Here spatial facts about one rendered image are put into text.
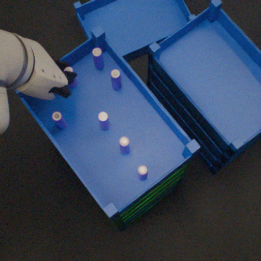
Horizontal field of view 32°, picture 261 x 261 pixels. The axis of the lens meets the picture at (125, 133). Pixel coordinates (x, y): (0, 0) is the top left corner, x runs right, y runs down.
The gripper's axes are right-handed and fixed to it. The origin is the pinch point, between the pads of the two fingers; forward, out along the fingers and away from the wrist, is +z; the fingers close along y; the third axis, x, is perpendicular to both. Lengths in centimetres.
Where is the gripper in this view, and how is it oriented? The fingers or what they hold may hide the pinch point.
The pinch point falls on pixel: (61, 73)
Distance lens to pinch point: 85.5
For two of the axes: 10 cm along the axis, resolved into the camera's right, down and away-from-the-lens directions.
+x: 7.1, -6.4, -2.9
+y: 6.1, 7.6, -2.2
